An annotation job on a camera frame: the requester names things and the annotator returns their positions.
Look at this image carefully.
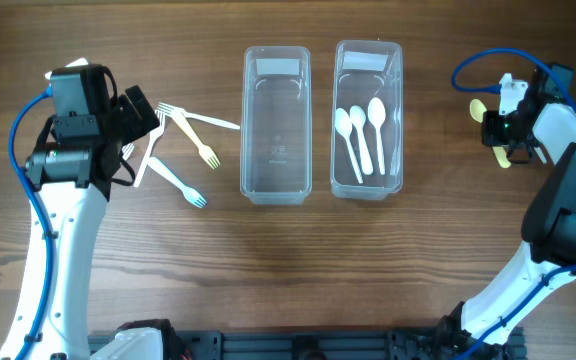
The white fork long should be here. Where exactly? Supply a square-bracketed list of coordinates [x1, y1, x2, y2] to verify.
[134, 110, 166, 188]

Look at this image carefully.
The white spoon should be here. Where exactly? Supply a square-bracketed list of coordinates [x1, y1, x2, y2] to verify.
[334, 108, 363, 184]
[534, 146, 547, 164]
[350, 105, 374, 175]
[368, 97, 386, 175]

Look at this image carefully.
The yellow spoon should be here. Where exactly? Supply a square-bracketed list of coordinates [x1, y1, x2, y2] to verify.
[469, 99, 511, 169]

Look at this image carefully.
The white fork pointing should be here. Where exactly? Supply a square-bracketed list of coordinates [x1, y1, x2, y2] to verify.
[157, 102, 240, 130]

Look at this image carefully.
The cream yellow fork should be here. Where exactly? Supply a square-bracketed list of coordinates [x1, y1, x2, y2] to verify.
[171, 110, 220, 169]

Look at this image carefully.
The pale blue fork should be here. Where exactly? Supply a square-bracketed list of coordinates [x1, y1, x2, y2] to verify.
[147, 157, 207, 208]

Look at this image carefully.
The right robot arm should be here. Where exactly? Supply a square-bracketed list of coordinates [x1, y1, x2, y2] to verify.
[428, 63, 576, 359]

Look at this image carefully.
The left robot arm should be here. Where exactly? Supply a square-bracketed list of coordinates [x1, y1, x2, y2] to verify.
[0, 64, 160, 359]

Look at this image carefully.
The left clear plastic container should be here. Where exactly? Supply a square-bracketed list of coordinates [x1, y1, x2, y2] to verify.
[240, 46, 312, 205]

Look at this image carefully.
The clear plastic container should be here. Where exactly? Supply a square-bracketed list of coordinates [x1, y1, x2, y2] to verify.
[240, 46, 312, 205]
[330, 40, 404, 201]

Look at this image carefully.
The right clear plastic container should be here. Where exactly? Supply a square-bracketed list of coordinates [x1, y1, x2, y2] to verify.
[330, 40, 404, 201]

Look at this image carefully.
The right blue cable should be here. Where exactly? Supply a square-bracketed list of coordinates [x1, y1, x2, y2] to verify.
[450, 47, 576, 360]

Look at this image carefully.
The blue cable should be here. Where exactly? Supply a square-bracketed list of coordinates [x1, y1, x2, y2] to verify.
[8, 87, 57, 360]
[450, 47, 576, 360]

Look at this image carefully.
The left blue cable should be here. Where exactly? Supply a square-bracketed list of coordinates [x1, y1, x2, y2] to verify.
[8, 87, 57, 360]

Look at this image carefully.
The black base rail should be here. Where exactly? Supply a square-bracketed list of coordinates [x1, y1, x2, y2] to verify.
[87, 327, 524, 360]

